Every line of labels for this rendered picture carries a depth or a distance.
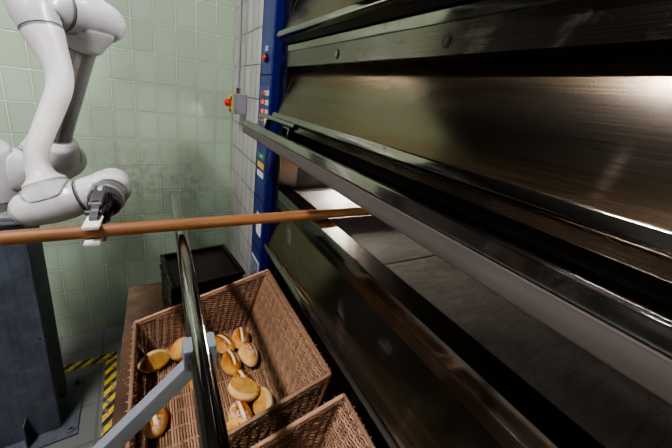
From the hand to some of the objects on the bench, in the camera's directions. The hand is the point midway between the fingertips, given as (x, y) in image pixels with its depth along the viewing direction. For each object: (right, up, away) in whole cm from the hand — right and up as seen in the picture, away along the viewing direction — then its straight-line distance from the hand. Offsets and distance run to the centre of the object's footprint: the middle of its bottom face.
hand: (93, 230), depth 69 cm
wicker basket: (+16, -58, +31) cm, 68 cm away
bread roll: (+2, -58, +20) cm, 61 cm away
